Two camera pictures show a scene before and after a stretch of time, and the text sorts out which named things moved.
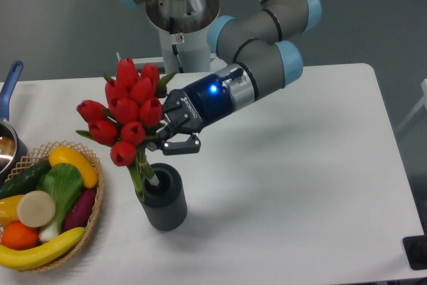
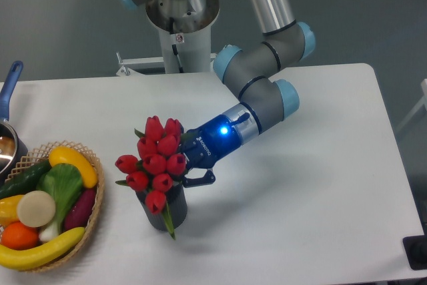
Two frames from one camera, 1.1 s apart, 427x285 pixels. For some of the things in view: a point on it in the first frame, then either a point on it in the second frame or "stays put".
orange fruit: (17, 235) stays put
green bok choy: (63, 181) stays put
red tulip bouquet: (131, 109) to (161, 160)
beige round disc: (36, 209) stays put
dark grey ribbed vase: (165, 205) stays put
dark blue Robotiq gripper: (190, 110) to (204, 145)
